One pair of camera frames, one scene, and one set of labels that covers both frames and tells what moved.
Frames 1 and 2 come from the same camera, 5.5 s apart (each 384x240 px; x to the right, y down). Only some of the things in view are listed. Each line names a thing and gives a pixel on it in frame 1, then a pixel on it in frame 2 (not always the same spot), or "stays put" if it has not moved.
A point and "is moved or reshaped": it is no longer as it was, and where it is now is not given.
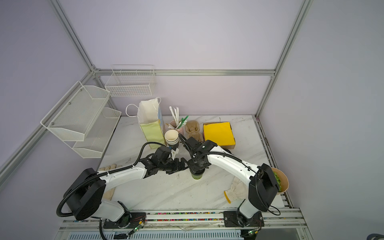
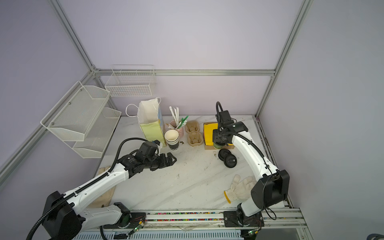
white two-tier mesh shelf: x=84 y=120 stays put
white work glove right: x=239 y=189 stays put
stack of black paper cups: x=172 y=138 stays put
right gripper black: x=193 y=168 → x=216 y=131
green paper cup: x=196 y=177 is moved or reshaped
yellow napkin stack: x=220 y=133 stays put
